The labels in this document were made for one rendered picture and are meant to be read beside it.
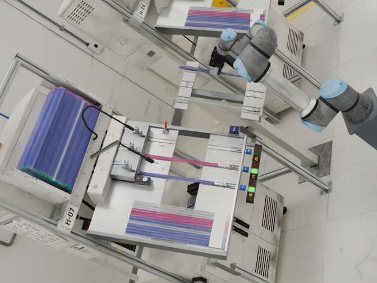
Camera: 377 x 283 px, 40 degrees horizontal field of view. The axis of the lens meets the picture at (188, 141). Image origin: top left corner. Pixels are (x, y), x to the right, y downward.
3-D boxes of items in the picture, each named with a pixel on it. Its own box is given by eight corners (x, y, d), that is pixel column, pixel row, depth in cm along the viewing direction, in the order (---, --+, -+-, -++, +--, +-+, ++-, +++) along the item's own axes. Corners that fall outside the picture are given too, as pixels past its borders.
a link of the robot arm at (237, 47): (257, 45, 264) (240, 32, 266) (243, 62, 267) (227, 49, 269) (260, 46, 272) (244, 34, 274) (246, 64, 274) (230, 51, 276)
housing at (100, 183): (131, 129, 300) (127, 115, 288) (107, 206, 275) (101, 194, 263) (118, 128, 302) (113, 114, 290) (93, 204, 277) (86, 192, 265)
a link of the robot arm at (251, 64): (343, 114, 238) (252, 42, 224) (322, 138, 241) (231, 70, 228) (335, 106, 249) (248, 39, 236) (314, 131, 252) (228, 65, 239)
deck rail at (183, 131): (247, 140, 288) (247, 134, 283) (246, 143, 287) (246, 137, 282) (125, 125, 301) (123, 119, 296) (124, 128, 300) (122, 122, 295)
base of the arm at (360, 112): (368, 90, 249) (355, 80, 245) (377, 110, 238) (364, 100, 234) (343, 109, 257) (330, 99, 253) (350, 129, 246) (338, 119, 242)
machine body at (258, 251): (291, 200, 339) (222, 158, 311) (279, 307, 303) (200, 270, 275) (225, 219, 386) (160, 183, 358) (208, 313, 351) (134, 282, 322)
